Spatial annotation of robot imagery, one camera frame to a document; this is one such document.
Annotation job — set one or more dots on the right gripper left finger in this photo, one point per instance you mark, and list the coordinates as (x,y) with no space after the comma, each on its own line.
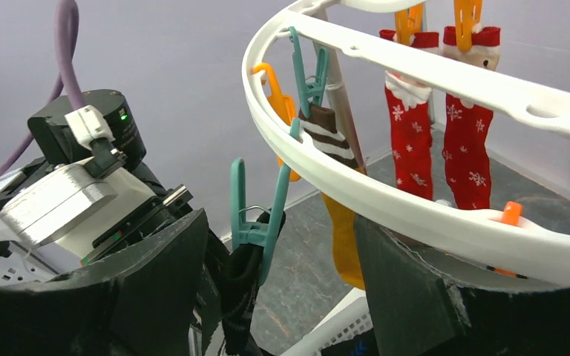
(138,301)

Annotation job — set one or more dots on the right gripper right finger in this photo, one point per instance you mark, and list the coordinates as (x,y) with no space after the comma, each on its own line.
(425,302)

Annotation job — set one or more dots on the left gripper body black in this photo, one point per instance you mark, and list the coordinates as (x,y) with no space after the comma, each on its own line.
(205,334)

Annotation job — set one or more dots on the black sock white stripes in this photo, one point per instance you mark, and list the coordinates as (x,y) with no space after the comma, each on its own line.
(240,284)

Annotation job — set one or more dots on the black sock blue accents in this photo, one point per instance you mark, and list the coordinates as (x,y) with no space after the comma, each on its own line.
(361,345)

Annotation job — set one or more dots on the white round sock hanger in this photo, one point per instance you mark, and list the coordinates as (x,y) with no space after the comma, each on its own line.
(442,95)

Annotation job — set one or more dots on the white plastic perforated basket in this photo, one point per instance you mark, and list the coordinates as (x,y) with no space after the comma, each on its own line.
(348,319)

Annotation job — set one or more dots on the orange clothes peg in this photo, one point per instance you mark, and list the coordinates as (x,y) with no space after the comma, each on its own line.
(282,104)
(511,216)
(467,14)
(408,22)

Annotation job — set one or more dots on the red snowflake christmas sock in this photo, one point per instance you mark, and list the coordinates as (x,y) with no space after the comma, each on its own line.
(410,133)

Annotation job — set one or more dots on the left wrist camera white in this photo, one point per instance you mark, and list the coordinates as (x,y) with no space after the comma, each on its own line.
(91,189)

